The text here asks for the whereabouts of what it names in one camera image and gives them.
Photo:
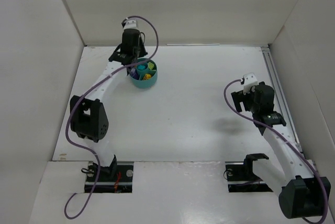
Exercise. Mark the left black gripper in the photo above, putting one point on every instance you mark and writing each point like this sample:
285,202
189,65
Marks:
121,57

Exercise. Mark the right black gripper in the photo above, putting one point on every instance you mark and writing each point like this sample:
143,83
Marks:
241,98

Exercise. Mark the dark purple long lego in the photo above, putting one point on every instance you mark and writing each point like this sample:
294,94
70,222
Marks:
133,73

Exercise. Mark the light green square lego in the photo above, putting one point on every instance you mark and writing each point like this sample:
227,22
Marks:
151,65

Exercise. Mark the yellow lego brick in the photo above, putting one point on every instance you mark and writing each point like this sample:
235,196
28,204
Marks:
147,77

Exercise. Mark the teal lego brick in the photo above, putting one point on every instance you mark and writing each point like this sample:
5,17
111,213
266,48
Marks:
141,67

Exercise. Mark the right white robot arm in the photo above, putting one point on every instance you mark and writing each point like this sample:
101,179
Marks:
301,191

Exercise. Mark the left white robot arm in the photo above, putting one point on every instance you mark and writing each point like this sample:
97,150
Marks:
88,115

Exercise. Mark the teal round divided container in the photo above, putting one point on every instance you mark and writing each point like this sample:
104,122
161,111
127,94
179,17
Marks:
148,83

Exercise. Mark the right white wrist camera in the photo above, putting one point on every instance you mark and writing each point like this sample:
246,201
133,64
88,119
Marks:
249,81

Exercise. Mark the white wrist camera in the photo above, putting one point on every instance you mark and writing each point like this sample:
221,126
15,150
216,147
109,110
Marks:
249,81
130,23

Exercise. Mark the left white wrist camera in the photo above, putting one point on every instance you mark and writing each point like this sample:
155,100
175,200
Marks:
130,23

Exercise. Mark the aluminium rail right edge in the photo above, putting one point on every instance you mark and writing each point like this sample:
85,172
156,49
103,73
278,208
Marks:
279,94

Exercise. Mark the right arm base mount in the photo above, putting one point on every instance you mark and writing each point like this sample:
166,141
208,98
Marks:
240,176

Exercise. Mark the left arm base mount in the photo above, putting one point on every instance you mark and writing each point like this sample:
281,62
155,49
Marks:
116,178

